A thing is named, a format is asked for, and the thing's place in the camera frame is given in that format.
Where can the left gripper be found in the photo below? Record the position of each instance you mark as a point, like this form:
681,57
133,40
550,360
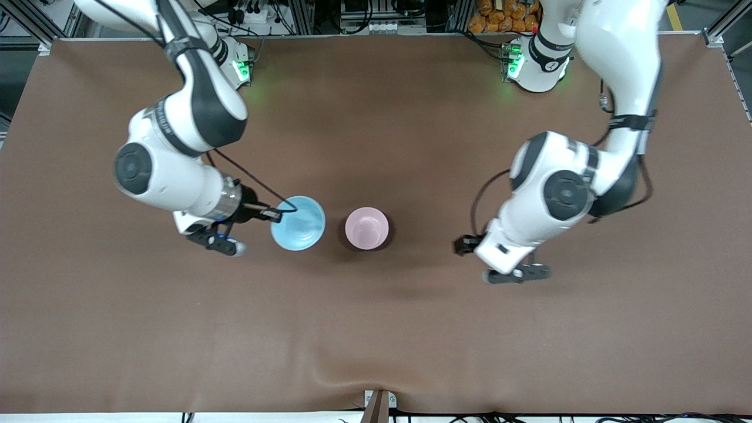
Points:
467,244

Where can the light blue bowl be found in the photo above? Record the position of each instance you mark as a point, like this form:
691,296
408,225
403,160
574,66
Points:
302,226

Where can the white power strip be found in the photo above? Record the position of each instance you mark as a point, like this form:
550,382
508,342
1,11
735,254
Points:
252,16

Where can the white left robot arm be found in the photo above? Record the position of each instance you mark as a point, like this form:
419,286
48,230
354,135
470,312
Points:
617,41

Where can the white corner bracket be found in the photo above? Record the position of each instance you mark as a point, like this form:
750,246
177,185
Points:
714,40
44,48

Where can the grey metal bracket plate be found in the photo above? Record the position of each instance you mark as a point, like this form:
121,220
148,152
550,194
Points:
392,399

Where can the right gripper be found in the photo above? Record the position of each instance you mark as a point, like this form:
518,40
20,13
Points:
249,207

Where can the pink bowl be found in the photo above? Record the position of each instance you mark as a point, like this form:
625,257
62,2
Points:
367,229

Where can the aluminium frame profile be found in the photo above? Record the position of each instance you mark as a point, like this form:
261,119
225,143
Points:
53,20
302,16
725,32
458,14

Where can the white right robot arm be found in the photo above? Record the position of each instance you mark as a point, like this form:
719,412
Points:
205,106

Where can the brown table cloth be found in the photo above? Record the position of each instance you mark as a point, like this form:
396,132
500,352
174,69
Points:
376,329

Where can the grey electronics box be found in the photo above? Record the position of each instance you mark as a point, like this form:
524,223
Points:
382,26

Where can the brown support bar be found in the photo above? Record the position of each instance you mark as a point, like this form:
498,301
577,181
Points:
376,411

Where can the bag of orange items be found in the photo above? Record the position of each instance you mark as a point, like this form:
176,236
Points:
499,17

